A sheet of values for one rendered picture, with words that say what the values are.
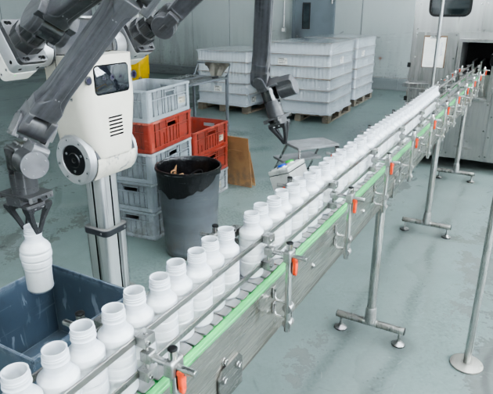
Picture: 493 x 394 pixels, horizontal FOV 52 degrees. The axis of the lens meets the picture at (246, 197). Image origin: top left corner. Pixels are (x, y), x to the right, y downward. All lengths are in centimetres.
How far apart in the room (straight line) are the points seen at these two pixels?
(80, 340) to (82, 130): 87
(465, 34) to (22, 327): 502
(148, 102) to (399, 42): 852
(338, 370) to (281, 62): 602
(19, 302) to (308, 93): 675
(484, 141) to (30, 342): 501
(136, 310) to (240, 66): 767
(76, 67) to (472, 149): 510
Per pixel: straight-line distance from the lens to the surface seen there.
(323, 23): 1193
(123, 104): 164
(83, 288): 146
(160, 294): 94
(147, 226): 384
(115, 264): 179
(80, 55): 109
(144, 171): 369
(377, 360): 269
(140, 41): 177
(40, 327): 158
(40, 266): 126
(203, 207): 335
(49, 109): 114
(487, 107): 576
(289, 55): 792
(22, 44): 145
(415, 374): 266
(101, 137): 158
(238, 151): 478
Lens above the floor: 162
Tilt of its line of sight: 20 degrees down
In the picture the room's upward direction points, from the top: straight up
